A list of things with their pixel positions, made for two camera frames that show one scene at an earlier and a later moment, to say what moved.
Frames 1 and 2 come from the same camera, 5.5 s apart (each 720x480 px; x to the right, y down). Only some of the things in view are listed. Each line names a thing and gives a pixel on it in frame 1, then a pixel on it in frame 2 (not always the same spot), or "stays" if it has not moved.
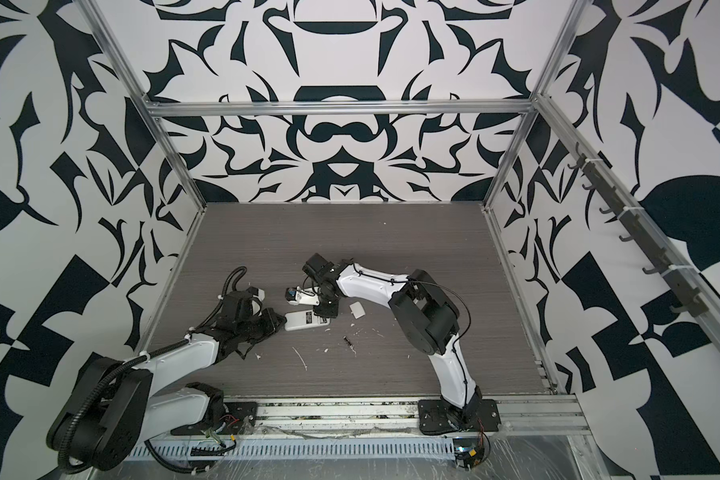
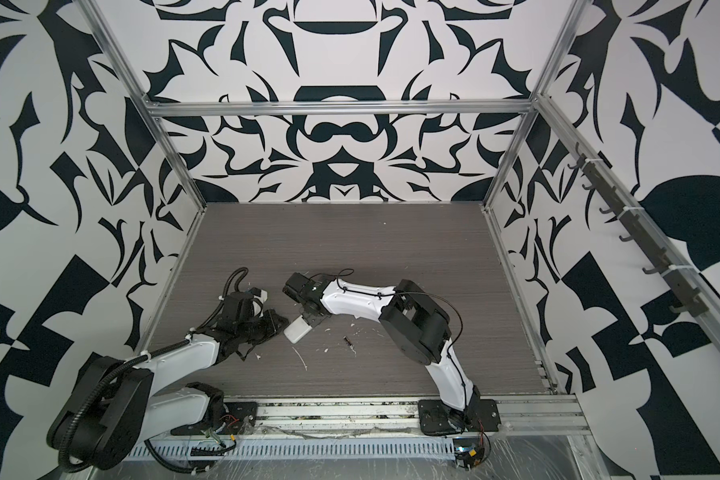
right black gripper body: (327, 306) to (309, 317)
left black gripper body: (256, 328) stays
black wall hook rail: (688, 298) stays
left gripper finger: (277, 320) stays
